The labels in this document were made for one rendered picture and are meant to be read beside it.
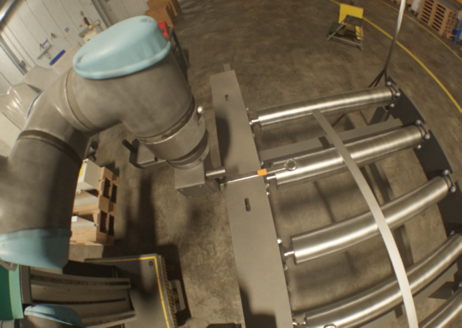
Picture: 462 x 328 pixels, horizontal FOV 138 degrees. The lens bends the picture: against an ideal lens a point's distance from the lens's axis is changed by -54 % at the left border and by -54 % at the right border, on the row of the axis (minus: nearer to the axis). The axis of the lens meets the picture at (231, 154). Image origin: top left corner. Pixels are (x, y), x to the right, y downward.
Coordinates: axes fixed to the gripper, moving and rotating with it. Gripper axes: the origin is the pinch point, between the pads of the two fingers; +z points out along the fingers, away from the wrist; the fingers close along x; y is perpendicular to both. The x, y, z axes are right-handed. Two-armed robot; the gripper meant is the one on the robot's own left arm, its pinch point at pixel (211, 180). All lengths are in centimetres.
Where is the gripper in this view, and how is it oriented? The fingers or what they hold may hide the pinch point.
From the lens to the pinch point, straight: 41.6
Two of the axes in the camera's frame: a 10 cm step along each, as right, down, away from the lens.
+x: -1.4, -8.4, 5.3
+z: 2.1, 5.0, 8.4
